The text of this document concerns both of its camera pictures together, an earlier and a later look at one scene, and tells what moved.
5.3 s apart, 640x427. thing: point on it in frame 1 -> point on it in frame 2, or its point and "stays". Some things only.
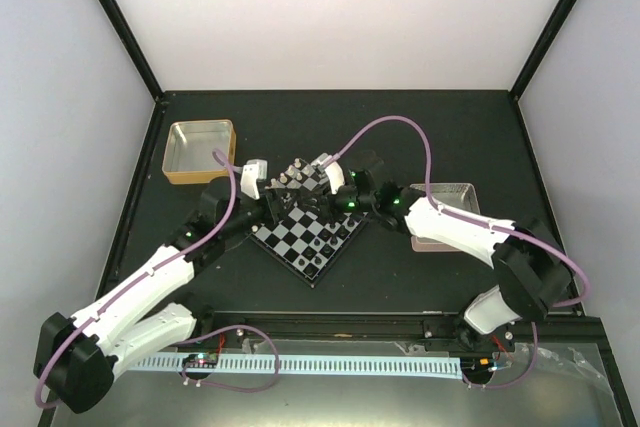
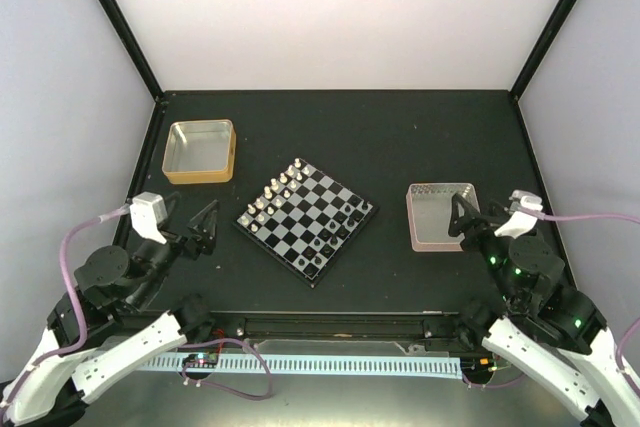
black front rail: [428, 327] stays
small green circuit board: [201, 360] stays
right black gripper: [327, 210] -> [472, 217]
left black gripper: [273, 198] -> [194, 247]
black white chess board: [308, 233] stays
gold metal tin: [188, 147] stays
